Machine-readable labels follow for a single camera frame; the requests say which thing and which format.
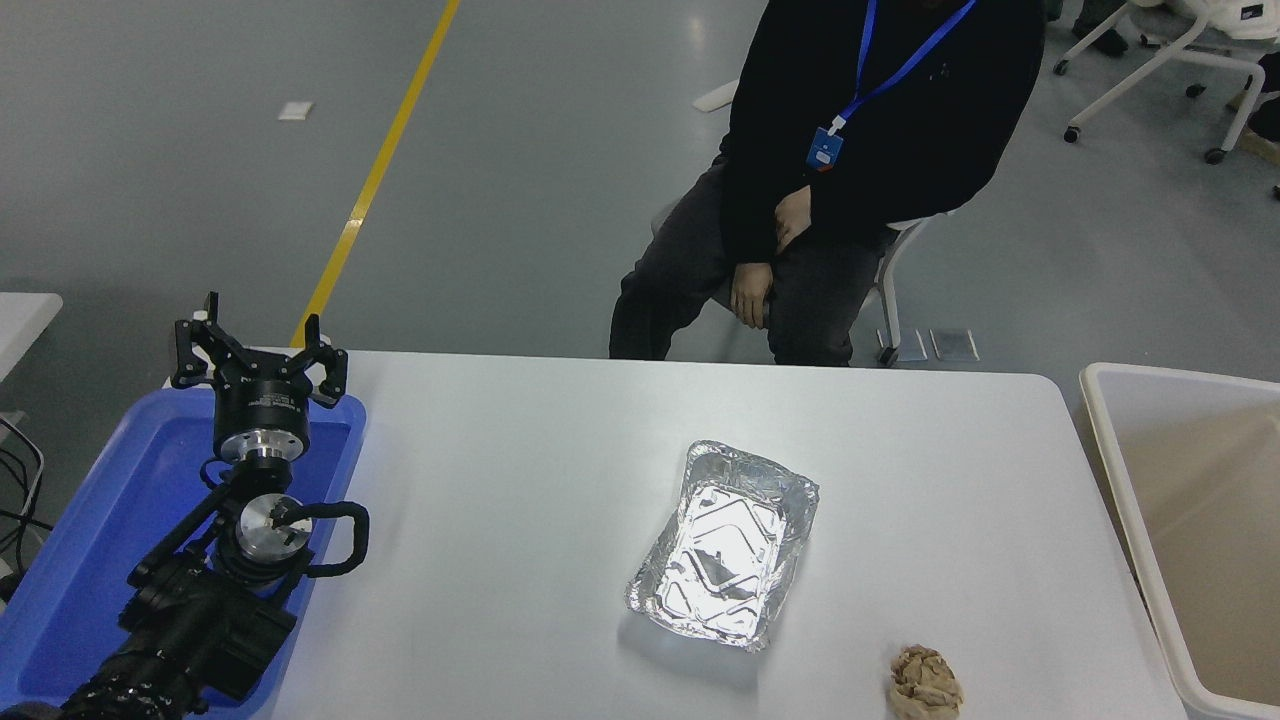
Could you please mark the silver foil tray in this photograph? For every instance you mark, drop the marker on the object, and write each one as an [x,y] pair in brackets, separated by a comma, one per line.
[725,545]

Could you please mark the white rolling chair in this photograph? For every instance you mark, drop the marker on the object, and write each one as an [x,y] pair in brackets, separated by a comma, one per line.
[1150,72]

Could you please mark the large pale bin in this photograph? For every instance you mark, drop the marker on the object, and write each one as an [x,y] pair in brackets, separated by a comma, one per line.
[1200,540]

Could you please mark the blue plastic tray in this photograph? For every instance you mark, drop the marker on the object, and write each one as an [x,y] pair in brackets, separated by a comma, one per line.
[110,500]

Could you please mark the person's left hand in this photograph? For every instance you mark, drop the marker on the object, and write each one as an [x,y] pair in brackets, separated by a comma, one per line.
[793,220]

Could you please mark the crumpled tan paper ball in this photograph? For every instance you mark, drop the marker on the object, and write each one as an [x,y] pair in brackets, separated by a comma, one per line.
[925,685]

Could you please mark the person's right hand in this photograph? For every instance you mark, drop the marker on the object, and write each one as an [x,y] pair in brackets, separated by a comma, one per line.
[752,295]

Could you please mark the seated person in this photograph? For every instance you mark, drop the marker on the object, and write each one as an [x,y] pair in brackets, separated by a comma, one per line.
[900,130]

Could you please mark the white and grey chair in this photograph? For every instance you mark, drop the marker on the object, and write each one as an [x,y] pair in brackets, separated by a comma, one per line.
[888,290]

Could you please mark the silver floor plate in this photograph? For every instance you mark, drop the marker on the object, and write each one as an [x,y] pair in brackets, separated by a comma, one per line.
[912,347]
[953,345]

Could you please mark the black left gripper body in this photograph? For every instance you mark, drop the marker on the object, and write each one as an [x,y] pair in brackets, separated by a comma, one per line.
[262,400]

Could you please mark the small white table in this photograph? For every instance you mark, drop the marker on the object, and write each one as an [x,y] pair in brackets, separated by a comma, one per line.
[22,320]

